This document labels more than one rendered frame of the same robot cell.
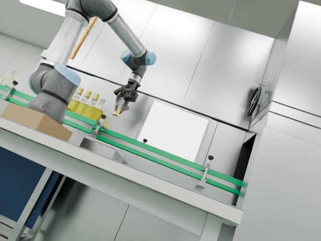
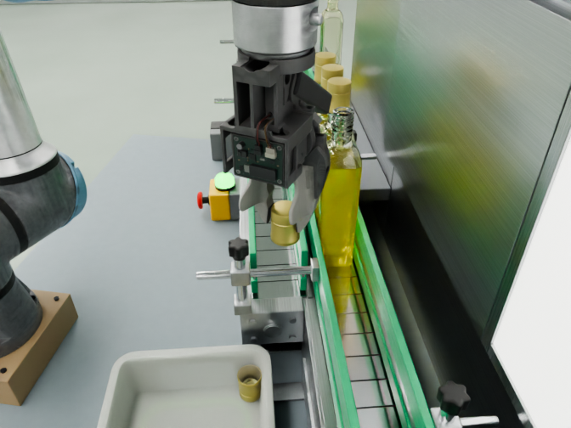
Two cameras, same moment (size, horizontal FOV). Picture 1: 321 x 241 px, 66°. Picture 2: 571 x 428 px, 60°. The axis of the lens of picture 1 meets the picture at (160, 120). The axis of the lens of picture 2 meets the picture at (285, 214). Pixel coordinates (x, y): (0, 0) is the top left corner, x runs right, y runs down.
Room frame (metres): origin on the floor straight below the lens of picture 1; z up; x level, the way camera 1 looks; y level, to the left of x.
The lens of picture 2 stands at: (1.32, -0.20, 1.42)
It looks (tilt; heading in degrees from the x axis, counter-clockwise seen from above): 36 degrees down; 77
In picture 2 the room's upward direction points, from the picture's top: straight up
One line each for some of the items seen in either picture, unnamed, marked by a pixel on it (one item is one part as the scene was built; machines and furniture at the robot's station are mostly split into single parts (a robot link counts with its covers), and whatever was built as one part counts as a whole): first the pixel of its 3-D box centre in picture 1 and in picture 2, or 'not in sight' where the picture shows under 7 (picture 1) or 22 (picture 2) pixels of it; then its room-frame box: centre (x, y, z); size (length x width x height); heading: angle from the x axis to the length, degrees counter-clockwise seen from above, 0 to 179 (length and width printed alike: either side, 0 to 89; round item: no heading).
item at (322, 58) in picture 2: (80, 91); (325, 68); (1.56, 0.57, 1.14); 0.04 x 0.04 x 0.04
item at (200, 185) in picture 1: (204, 176); not in sight; (1.30, -0.33, 0.90); 0.17 x 0.05 x 0.23; 171
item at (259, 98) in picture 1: (256, 102); not in sight; (1.42, -0.52, 1.49); 0.21 x 0.05 x 0.21; 171
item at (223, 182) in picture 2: not in sight; (224, 180); (1.40, 0.74, 0.84); 0.05 x 0.05 x 0.03
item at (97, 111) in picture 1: (92, 120); (336, 204); (1.54, 0.40, 0.99); 0.06 x 0.06 x 0.21; 81
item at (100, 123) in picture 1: (100, 125); (257, 276); (1.40, 0.30, 0.95); 0.17 x 0.03 x 0.12; 171
